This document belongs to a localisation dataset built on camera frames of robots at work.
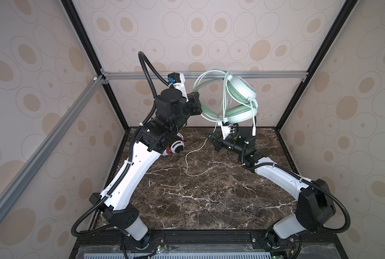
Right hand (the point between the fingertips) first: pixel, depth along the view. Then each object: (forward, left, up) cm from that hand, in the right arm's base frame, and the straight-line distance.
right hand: (206, 134), depth 75 cm
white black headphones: (+11, +17, -23) cm, 31 cm away
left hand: (-2, +2, +24) cm, 24 cm away
